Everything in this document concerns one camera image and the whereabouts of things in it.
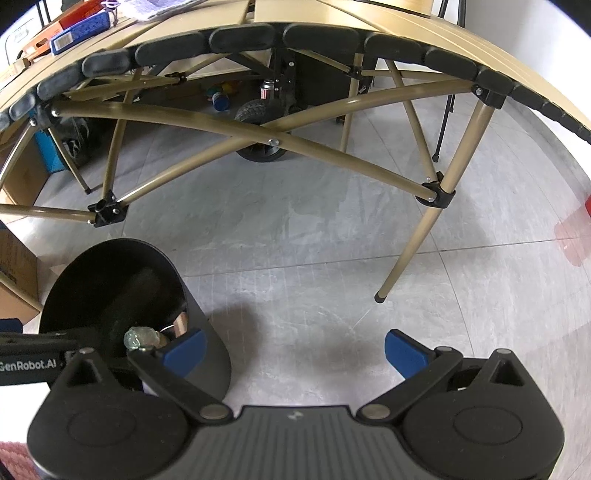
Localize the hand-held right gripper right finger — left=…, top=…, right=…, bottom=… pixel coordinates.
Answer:
left=356, top=329, right=539, bottom=421

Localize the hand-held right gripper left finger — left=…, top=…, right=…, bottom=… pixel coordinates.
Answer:
left=46, top=329, right=232, bottom=421

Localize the black trash bin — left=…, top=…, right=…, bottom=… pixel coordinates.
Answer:
left=39, top=239, right=232, bottom=403

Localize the crushed clear plastic bottle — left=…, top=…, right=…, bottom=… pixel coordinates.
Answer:
left=124, top=325, right=160, bottom=350

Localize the person's left forearm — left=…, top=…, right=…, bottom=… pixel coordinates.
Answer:
left=0, top=440, right=38, bottom=480

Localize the open cardboard box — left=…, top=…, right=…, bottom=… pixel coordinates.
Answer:
left=0, top=124, right=52, bottom=210

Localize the blue plastic crate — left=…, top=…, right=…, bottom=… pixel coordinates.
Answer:
left=33, top=128, right=70, bottom=175

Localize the tan folding table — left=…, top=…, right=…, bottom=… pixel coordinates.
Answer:
left=0, top=0, right=591, bottom=303

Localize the black tripod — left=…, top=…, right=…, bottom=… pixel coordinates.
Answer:
left=431, top=0, right=467, bottom=162

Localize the black wagon cart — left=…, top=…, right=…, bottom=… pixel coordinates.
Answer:
left=233, top=51, right=365, bottom=162

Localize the blue cardboard box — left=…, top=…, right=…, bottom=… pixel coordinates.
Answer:
left=50, top=10, right=114, bottom=56

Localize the orange cardboard tray box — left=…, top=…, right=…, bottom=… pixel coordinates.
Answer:
left=16, top=0, right=112, bottom=58

